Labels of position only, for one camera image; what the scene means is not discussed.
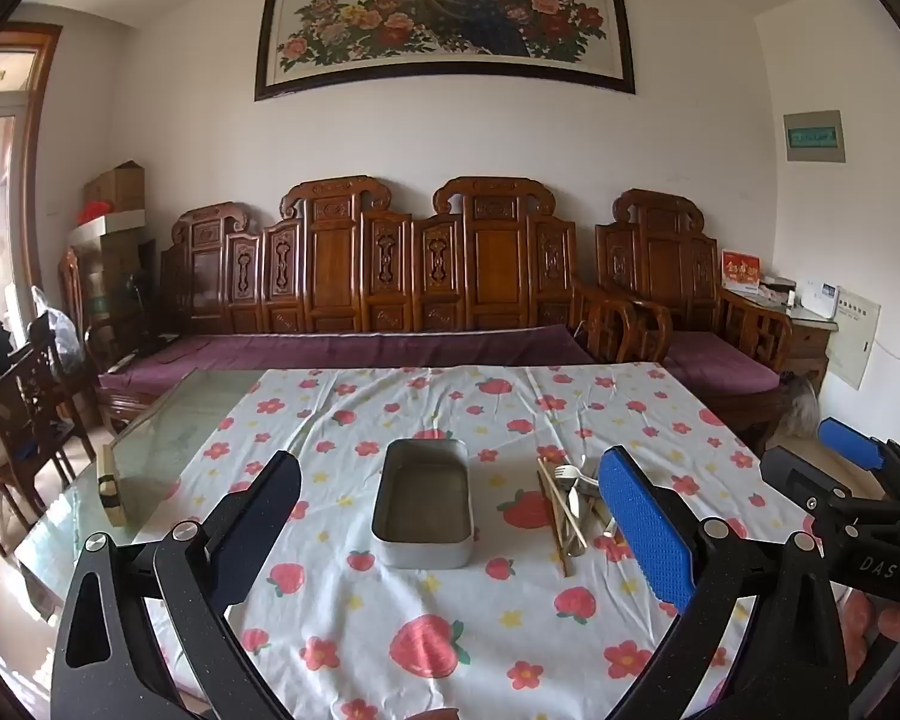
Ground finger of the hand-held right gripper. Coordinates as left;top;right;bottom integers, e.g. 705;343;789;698
760;445;884;535
817;417;900;512

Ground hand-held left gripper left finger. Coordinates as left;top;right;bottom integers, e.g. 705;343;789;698
51;452;302;720

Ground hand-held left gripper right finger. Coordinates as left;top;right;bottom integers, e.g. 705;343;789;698
596;446;850;720

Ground plain metal spoon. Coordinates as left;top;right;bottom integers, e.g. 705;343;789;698
566;491;593;557

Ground bamboo chopstick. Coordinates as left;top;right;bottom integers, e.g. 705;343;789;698
540;456;589;550

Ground brown wooden chopstick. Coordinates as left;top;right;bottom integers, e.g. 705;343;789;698
536;459;573;578

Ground metal tin box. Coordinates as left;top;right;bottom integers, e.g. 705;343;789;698
370;438;475;569

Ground grey fluffy duster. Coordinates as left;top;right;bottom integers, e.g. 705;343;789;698
776;371;822;440

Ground white panel board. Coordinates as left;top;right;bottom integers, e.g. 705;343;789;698
825;286;883;391

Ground wooden side table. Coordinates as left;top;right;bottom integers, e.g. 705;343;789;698
781;300;841;391

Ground small purple seat cushion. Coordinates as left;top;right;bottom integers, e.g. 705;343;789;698
664;330;785;395

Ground white telephone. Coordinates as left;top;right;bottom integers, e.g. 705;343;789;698
799;279;841;320

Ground wooden block with black band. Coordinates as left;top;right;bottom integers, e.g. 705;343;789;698
97;444;130;527

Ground strawberry print tablecloth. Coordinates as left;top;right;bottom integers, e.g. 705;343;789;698
146;364;852;720

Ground long purple seat cushion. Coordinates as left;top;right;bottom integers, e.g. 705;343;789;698
99;324;593;392

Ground red desk calendar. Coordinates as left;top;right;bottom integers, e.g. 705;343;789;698
721;250;764;293

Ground dark wooden chair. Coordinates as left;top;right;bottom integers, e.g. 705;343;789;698
0;371;55;545
4;330;100;481

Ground carved wooden armchair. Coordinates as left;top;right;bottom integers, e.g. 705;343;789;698
570;187;796;455

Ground carved wooden sofa bench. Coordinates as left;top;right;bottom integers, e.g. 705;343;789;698
97;175;597;428

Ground clear plastic bag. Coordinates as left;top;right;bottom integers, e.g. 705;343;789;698
30;285;85;370

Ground white topped cardboard box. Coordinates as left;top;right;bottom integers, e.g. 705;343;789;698
67;211;148;257

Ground framed peacock painting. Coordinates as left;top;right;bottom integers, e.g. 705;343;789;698
253;0;637;102

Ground grey wall electrical box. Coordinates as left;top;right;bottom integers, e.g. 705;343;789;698
784;109;847;164

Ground wooden door frame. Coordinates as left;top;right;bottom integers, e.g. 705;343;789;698
0;22;65;361

